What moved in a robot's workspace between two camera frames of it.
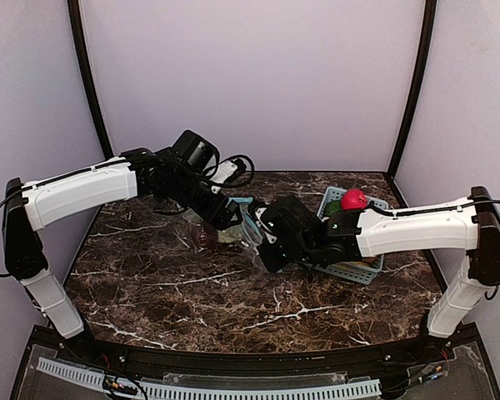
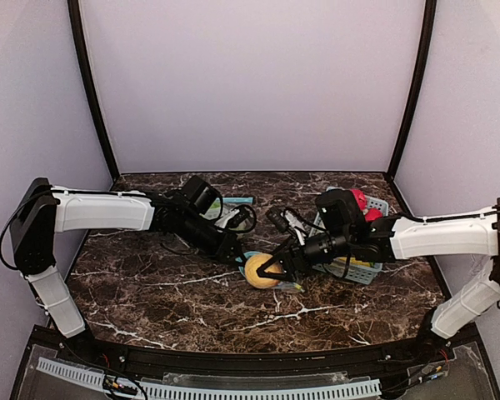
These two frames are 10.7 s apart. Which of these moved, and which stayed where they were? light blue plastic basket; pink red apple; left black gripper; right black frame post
Moved: left black gripper
Stayed: light blue plastic basket; right black frame post; pink red apple
